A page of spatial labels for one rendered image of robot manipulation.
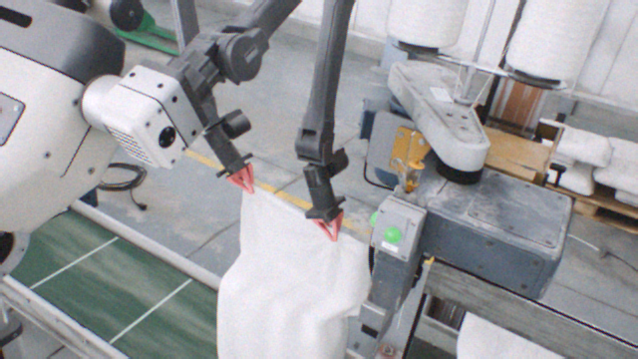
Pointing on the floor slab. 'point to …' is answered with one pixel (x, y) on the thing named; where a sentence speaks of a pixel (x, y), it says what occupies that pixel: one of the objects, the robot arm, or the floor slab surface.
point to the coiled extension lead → (128, 181)
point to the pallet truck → (152, 36)
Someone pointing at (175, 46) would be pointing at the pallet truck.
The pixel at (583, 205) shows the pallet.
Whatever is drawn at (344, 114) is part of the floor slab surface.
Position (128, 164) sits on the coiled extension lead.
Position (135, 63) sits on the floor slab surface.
